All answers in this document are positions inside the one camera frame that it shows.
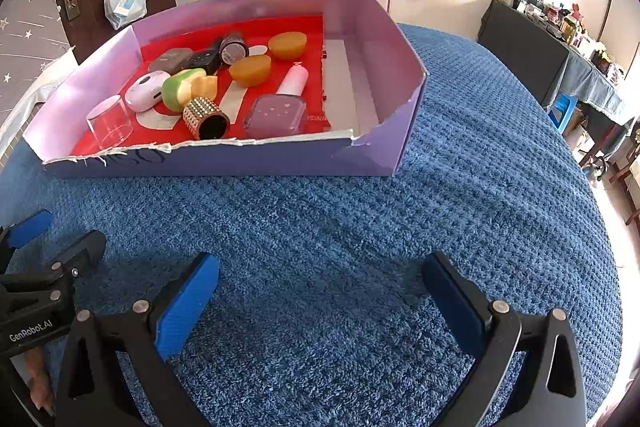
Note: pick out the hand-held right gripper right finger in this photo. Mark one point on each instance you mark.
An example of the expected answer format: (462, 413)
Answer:
(452, 304)

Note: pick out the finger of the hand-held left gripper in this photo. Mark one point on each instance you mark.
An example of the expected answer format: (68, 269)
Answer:
(77, 254)
(30, 227)

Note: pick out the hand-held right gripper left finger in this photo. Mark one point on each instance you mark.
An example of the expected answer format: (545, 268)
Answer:
(186, 304)

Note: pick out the clear plastic cup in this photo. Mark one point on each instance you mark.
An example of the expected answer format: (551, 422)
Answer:
(110, 124)

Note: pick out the white pink round device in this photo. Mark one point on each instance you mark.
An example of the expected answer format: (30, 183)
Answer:
(145, 92)

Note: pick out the purple cardboard box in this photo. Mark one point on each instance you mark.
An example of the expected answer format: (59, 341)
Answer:
(300, 159)

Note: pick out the gold studded cylinder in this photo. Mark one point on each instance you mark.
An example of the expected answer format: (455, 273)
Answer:
(202, 114)

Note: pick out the green and yellow toy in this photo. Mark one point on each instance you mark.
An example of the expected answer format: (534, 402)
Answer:
(177, 89)

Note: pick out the pink nail polish bottle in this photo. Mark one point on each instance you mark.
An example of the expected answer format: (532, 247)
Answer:
(275, 117)

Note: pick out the brown eyeshadow case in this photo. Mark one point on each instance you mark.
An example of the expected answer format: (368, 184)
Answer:
(167, 61)

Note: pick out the black nail polish bottle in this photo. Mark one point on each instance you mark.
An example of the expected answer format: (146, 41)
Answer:
(202, 59)

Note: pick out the orange half-sphere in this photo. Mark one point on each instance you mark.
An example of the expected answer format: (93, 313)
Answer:
(250, 71)
(287, 46)

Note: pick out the glitter jar with brown lid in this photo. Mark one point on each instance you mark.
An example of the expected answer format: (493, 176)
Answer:
(234, 51)

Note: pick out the person's left hand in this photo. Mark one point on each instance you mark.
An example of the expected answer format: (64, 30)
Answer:
(41, 382)

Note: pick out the blue knitted blanket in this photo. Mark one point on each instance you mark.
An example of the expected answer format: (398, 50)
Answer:
(350, 227)

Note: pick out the white plastic sheet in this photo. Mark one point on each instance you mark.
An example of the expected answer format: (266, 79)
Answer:
(30, 97)

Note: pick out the white cushioned chair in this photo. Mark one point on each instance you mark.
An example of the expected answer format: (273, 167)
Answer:
(627, 177)

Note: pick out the blue stool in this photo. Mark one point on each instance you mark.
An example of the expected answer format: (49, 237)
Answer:
(561, 112)

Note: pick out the red paper liner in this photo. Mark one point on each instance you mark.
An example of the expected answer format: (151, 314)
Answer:
(160, 42)

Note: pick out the table with dark cloth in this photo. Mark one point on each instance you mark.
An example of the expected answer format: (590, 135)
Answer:
(525, 52)

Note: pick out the row of cosmetic bottles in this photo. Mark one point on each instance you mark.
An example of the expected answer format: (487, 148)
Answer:
(565, 24)

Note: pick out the white wardrobe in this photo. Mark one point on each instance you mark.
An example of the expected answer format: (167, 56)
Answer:
(620, 17)

